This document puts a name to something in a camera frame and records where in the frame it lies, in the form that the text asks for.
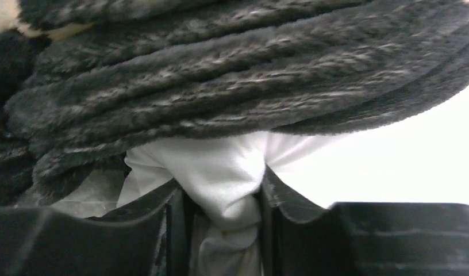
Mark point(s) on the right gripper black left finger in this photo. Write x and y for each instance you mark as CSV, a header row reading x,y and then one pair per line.
x,y
149,236

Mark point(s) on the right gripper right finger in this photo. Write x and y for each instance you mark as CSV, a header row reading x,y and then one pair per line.
x,y
299,237

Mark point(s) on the white pillow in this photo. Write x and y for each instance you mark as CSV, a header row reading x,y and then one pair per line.
x,y
423,158

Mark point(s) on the black floral pillowcase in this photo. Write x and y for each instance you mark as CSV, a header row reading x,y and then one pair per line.
x,y
81,82

